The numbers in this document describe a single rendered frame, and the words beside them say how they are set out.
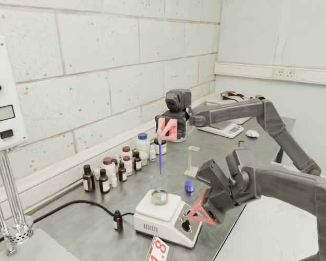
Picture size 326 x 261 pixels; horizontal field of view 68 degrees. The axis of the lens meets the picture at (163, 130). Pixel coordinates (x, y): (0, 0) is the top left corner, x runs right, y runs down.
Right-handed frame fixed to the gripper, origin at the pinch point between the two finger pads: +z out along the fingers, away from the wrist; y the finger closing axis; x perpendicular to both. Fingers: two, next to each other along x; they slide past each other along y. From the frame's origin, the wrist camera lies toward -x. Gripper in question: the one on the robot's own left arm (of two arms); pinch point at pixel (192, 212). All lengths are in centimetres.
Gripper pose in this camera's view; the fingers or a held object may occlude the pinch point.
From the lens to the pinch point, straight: 72.7
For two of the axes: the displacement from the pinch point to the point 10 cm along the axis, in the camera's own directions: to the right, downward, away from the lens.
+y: -3.9, 3.5, -8.5
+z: -7.0, 4.8, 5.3
